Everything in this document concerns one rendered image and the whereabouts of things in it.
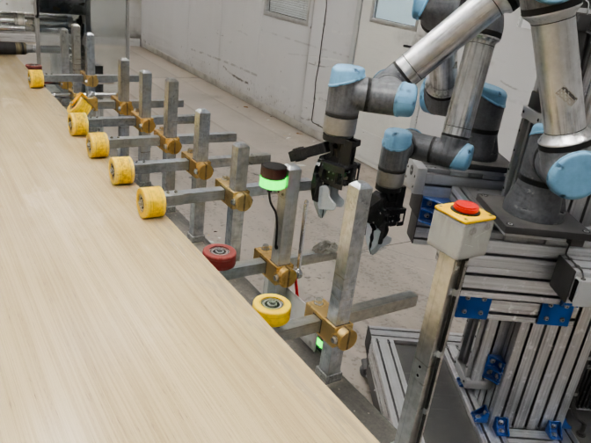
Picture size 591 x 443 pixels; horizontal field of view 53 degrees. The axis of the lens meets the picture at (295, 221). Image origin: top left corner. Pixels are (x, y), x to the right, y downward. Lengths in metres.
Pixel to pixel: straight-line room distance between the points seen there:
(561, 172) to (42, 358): 1.08
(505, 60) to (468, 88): 2.62
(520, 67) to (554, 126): 2.80
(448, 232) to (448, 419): 1.27
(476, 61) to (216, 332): 0.97
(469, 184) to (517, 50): 2.27
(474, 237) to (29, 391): 0.73
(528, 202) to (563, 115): 0.28
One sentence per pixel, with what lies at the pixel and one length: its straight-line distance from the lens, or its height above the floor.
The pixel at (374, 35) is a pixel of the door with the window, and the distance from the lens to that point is 5.24.
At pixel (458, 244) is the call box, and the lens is 0.96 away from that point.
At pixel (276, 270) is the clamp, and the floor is 0.86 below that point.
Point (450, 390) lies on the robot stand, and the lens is 2.30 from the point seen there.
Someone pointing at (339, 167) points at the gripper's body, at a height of 1.14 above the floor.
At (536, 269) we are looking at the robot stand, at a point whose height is 0.91.
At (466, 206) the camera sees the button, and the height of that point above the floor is 1.23.
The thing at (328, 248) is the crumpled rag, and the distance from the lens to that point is 1.59.
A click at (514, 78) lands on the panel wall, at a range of 4.21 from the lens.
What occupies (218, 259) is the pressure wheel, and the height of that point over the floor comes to 0.90.
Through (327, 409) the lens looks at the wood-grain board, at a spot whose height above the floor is 0.90.
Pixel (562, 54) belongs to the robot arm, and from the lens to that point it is 1.36.
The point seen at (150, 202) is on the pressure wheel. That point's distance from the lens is 1.55.
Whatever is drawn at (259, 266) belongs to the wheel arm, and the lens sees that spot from 1.49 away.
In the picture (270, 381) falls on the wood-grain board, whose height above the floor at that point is 0.90.
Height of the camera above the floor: 1.55
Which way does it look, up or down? 23 degrees down
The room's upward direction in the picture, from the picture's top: 7 degrees clockwise
